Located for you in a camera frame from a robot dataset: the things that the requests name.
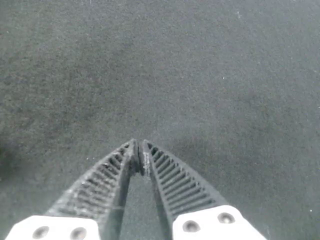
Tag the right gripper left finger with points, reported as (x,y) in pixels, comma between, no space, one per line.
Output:
(100,190)

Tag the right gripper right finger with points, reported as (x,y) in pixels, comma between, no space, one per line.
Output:
(180,190)

